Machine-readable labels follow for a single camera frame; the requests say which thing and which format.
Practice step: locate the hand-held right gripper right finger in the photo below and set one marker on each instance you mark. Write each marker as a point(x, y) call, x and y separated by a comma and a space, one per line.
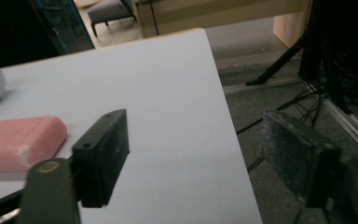
point(295, 155)

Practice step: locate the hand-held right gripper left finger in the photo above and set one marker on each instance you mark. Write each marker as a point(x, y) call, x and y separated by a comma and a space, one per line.
point(101, 155)

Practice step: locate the black stand leg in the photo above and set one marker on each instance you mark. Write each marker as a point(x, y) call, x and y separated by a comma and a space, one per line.
point(276, 67)

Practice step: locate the dark glass cabinet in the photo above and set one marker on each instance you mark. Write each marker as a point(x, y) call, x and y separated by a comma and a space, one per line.
point(59, 26)

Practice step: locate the grey upholstered bench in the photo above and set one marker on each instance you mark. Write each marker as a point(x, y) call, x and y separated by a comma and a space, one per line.
point(110, 12)

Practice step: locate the beige wooden desk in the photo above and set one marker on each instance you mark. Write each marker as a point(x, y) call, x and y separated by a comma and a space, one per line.
point(217, 15)

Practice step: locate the aluminium frame rail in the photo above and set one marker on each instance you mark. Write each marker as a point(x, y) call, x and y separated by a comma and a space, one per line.
point(348, 123)

